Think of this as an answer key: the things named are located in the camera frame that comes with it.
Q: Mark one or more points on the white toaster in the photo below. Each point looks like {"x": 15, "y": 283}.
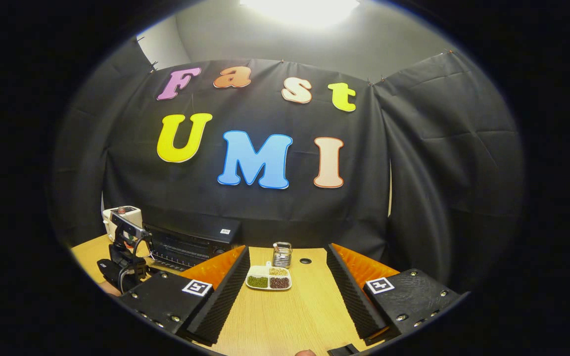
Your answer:
{"x": 108, "y": 220}

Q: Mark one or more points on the white divided bean dish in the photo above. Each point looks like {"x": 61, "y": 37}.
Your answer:
{"x": 268, "y": 277}

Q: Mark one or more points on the black backdrop cloth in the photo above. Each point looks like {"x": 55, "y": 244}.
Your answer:
{"x": 413, "y": 198}

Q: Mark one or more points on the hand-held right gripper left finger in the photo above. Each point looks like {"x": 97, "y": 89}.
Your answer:
{"x": 220, "y": 296}

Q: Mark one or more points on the black electric oven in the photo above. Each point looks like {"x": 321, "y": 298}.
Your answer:
{"x": 191, "y": 237}

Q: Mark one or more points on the metal mesh holder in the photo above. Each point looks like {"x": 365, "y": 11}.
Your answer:
{"x": 282, "y": 256}

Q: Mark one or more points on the large ceiling light panel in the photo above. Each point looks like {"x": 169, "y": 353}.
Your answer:
{"x": 300, "y": 10}

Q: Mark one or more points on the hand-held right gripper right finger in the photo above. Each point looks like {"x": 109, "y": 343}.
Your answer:
{"x": 352, "y": 296}

